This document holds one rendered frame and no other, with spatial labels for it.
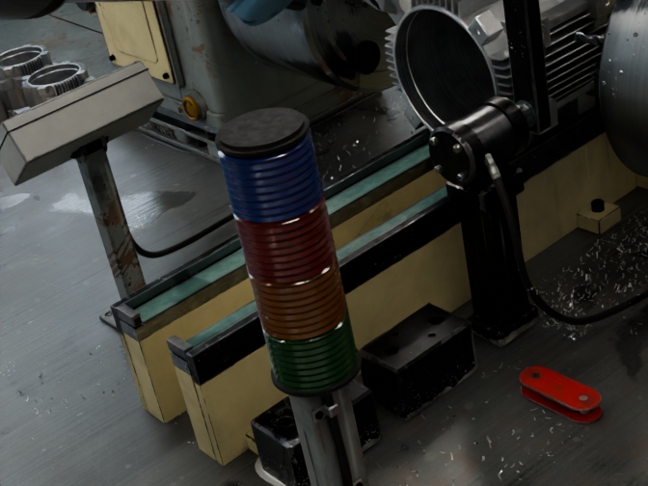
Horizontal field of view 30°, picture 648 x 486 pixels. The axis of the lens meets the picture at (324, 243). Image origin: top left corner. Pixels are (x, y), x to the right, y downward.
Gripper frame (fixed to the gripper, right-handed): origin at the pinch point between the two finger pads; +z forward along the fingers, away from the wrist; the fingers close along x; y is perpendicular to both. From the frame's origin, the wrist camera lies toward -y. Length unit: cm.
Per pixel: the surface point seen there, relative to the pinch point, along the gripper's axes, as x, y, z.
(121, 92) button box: 14.3, -22.8, -10.8
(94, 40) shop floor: 329, 53, 156
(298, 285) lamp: -38, -36, -24
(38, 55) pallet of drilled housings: 248, 18, 99
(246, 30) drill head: 28.1, -3.1, 6.5
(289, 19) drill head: 18.0, -1.8, 3.7
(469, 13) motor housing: -9.7, 2.3, 1.4
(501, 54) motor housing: -14.0, 0.3, 4.2
